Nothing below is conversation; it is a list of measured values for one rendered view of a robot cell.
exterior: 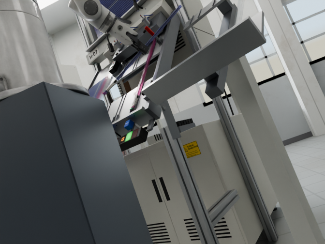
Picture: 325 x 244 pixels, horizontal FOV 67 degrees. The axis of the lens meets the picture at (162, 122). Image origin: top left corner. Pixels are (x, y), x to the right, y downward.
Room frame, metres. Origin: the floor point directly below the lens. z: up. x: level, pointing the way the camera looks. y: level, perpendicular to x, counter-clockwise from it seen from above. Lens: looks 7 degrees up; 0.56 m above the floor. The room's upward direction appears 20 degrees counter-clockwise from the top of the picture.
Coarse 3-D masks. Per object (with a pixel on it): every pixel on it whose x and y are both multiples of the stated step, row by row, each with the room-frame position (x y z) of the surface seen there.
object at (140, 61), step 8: (160, 48) 1.07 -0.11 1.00; (144, 56) 1.16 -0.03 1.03; (152, 56) 1.08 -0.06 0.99; (136, 64) 1.16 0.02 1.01; (144, 64) 1.12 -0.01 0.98; (104, 72) 1.50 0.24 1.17; (120, 72) 1.27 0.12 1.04; (128, 72) 1.19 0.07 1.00; (136, 72) 1.23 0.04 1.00; (96, 80) 1.53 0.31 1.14; (112, 80) 1.29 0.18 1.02; (120, 80) 1.22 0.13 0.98
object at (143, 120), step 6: (138, 108) 0.83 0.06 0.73; (144, 108) 0.82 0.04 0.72; (132, 114) 0.85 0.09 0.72; (138, 114) 0.84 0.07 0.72; (144, 114) 0.84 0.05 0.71; (120, 120) 0.88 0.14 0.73; (126, 120) 0.88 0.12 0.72; (132, 120) 0.87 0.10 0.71; (138, 120) 0.87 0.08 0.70; (144, 120) 0.86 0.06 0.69; (114, 126) 0.92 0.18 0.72; (120, 126) 0.91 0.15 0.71; (138, 126) 0.90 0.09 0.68; (120, 132) 0.94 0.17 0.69; (126, 132) 0.94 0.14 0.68
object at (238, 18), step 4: (240, 0) 0.63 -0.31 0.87; (244, 0) 0.64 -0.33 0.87; (240, 4) 0.62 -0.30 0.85; (240, 8) 0.60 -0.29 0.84; (236, 12) 0.60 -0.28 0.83; (240, 12) 0.59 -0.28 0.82; (236, 16) 0.59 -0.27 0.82; (240, 16) 0.58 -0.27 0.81; (236, 20) 0.57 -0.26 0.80; (240, 20) 0.57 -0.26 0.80
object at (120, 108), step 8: (136, 88) 1.00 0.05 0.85; (128, 96) 1.01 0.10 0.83; (112, 104) 1.09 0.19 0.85; (120, 104) 1.02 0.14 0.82; (128, 104) 0.97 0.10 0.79; (136, 104) 0.90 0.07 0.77; (144, 104) 0.87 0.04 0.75; (112, 112) 1.04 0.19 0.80; (120, 112) 0.98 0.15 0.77; (128, 112) 0.92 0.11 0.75; (112, 120) 0.97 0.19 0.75
